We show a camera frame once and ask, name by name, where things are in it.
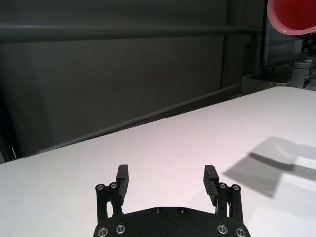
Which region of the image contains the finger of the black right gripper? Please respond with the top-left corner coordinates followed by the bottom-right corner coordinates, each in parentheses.
top-left (303, 31), bottom-right (316, 54)

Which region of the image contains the thin grey rail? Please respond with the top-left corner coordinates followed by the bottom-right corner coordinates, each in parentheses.
top-left (0, 82), bottom-right (243, 162)

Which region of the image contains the thick grey horizontal rail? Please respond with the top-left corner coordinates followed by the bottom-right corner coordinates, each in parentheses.
top-left (0, 21), bottom-right (263, 40)

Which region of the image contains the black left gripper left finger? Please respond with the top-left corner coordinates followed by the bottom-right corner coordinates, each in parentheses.
top-left (95, 164), bottom-right (130, 219)

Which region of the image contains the white cylindrical fixture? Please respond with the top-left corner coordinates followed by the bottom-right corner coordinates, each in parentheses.
top-left (291, 59), bottom-right (313, 89)

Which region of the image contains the dark grey partition panel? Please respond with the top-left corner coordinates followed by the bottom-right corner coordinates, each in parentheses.
top-left (0, 0), bottom-right (260, 158)

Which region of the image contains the pink plastic cup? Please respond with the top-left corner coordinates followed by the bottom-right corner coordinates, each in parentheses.
top-left (266, 0), bottom-right (316, 38)

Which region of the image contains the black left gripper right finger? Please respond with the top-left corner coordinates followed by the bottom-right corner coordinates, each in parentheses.
top-left (202, 164), bottom-right (244, 219)

